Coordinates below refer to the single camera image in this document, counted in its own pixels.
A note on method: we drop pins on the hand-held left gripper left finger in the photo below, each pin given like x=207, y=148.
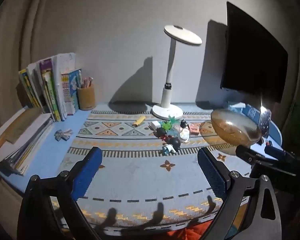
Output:
x=90, y=170

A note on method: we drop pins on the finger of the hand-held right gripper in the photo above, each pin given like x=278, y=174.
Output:
x=273, y=152
x=245, y=152

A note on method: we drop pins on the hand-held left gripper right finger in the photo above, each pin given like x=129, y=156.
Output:
x=211, y=172

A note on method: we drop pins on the amber ribbed glass bowl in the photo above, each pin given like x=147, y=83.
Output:
x=230, y=127

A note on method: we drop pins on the white round container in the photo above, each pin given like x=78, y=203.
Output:
x=184, y=137

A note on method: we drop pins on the black ball figure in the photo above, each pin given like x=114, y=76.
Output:
x=176, y=143

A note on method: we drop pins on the small orange box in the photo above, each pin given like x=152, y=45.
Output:
x=193, y=128

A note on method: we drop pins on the blue white figure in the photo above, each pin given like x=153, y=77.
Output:
x=168, y=150

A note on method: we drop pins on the pale blue crystal toy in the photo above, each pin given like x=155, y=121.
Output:
x=175, y=130

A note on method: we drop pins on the small black figure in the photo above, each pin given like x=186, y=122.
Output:
x=183, y=124

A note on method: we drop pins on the green spiky toy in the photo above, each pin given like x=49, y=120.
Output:
x=168, y=125

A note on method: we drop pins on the black-haired red figure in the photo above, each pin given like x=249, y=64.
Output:
x=161, y=131

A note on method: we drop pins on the yellow lighter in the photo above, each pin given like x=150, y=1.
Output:
x=138, y=121

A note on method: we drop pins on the small white cube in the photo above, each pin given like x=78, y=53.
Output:
x=155, y=125

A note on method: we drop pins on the dark smartphone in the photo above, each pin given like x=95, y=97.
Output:
x=265, y=121

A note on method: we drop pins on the grey cross-shaped toy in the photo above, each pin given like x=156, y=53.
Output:
x=63, y=134

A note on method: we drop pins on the blue white tissue box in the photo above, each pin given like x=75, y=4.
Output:
x=236, y=107

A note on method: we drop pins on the patterned blue table mat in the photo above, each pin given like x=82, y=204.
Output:
x=140, y=175

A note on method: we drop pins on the orange cloth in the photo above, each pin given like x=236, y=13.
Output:
x=190, y=233

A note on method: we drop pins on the stack of flat books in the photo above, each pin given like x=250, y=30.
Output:
x=27, y=135

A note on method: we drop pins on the wooden pen holder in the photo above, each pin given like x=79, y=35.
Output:
x=86, y=97

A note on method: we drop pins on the white desk lamp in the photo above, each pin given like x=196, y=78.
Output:
x=168, y=97

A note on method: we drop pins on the bundle of pens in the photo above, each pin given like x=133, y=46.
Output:
x=86, y=82

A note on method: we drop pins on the row of upright books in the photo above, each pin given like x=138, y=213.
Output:
x=62, y=85

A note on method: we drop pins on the black monitor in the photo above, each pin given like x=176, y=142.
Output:
x=252, y=62

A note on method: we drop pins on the beige curtain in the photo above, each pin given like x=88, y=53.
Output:
x=15, y=42

